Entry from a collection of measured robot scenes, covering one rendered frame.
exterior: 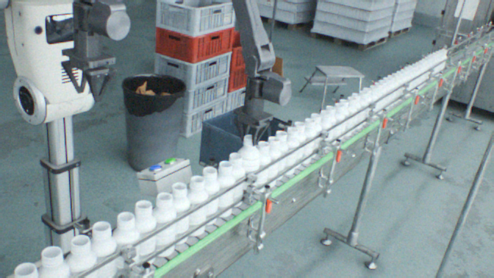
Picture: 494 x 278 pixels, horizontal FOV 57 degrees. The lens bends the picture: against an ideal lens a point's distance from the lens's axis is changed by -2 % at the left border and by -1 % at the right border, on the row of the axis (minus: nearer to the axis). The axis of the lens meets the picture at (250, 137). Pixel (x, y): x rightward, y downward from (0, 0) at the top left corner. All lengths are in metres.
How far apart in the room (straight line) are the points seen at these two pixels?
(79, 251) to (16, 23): 0.76
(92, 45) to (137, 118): 2.25
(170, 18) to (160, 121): 0.96
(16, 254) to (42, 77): 1.51
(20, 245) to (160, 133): 1.13
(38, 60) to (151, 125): 1.82
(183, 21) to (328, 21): 4.68
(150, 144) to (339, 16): 5.30
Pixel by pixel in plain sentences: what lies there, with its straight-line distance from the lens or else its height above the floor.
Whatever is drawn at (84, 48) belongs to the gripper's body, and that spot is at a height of 1.51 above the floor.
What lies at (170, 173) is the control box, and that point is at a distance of 1.31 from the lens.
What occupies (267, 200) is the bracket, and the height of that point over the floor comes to 1.07.
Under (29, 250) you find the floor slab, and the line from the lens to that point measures 2.84.
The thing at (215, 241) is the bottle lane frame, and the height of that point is 0.97.
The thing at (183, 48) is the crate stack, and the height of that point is 0.77.
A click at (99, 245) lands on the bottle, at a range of 1.03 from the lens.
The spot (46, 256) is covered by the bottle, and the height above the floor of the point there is 1.15.
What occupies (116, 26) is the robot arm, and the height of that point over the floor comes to 1.57.
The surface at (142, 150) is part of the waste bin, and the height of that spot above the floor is 0.20.
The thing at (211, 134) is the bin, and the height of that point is 0.90.
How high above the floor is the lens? 1.79
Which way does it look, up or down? 26 degrees down
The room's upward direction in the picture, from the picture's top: 8 degrees clockwise
